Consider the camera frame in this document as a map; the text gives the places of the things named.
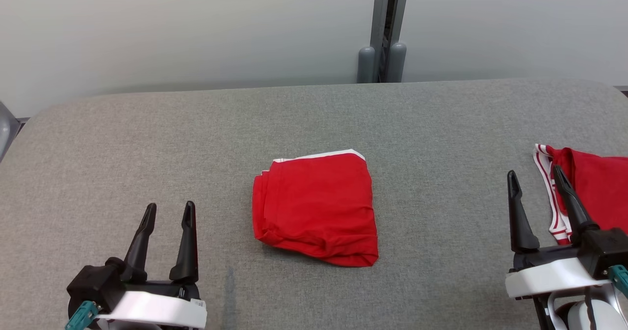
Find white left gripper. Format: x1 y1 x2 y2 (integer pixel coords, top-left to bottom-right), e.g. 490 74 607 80
96 201 208 330

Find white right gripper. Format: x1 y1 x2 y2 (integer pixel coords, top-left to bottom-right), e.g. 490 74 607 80
505 165 620 300

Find red white basketball jersey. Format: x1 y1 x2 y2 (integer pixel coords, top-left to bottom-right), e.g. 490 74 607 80
533 144 628 245

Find red printed basketball shorts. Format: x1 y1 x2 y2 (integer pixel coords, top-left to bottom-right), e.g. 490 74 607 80
252 149 379 268

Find right cable with teal connector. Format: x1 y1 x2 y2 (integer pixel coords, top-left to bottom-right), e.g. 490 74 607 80
608 264 628 299

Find cable with teal connector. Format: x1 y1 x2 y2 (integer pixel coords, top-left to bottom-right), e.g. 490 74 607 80
65 301 101 330
608 264 628 299

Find left cable with teal connector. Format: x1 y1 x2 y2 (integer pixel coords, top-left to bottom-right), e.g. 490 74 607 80
65 301 101 330

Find grey rounded metal post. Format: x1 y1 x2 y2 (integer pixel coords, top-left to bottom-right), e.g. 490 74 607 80
0 101 21 163

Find grey partition post with feet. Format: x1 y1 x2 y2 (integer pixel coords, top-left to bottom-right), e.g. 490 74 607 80
357 0 412 84

